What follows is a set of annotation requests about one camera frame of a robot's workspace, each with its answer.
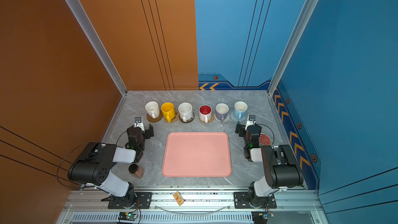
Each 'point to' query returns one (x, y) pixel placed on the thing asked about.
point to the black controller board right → (259, 217)
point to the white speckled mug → (185, 111)
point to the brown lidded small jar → (136, 170)
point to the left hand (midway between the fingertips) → (142, 123)
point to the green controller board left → (127, 216)
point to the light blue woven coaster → (233, 117)
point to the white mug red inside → (205, 112)
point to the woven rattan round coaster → (210, 121)
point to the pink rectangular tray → (197, 154)
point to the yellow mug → (168, 111)
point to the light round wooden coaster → (152, 120)
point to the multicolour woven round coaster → (227, 118)
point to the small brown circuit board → (178, 198)
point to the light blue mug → (240, 108)
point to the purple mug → (222, 111)
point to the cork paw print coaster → (172, 120)
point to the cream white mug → (152, 109)
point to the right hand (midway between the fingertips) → (246, 122)
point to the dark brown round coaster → (181, 119)
